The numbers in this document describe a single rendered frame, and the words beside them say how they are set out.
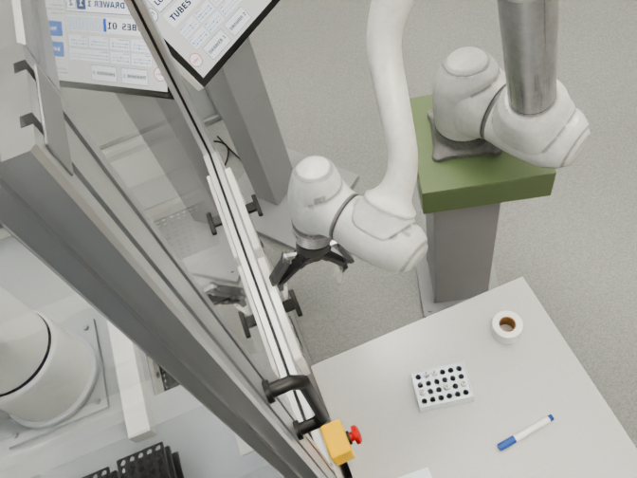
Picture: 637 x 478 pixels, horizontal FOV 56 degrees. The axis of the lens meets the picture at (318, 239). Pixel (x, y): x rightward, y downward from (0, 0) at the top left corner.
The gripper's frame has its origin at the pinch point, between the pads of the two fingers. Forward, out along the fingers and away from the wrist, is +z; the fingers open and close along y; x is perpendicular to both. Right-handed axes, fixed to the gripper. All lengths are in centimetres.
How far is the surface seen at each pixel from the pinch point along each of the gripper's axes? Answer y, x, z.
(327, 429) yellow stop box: 8.6, 33.7, 0.6
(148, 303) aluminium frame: 30, 50, -90
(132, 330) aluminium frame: 32, 50, -88
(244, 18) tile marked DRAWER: -10, -91, -12
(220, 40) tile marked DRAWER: -1, -85, -11
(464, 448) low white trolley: -20, 45, 10
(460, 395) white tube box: -23.0, 35.2, 5.8
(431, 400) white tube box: -17.8, 32.8, 9.8
